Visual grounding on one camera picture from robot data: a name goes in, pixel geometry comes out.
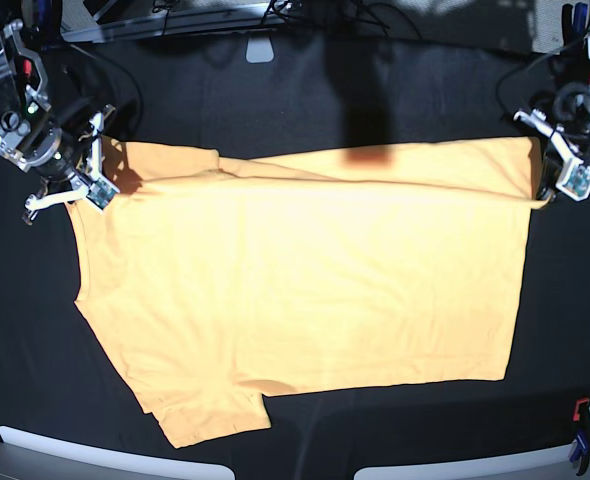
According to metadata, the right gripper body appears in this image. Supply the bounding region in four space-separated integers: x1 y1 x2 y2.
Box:
22 112 118 198

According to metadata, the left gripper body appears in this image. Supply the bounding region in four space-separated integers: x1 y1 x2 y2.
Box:
537 82 590 199

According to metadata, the yellow t-shirt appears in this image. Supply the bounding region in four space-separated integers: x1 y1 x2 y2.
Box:
67 137 541 448

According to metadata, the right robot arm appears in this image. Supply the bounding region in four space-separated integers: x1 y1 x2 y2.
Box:
0 19 119 224

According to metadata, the black table cloth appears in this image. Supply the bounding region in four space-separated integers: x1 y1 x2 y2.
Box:
0 35 590 479

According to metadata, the red black clamp bottom right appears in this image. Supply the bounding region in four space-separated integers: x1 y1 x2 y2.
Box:
573 397 590 422

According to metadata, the blue clamp bottom right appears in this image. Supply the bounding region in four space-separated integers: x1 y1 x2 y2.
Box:
569 407 590 477

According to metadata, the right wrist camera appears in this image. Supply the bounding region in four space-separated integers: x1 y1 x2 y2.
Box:
86 176 120 212

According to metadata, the black cable bundle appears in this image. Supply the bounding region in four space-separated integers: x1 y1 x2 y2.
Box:
149 0 426 39

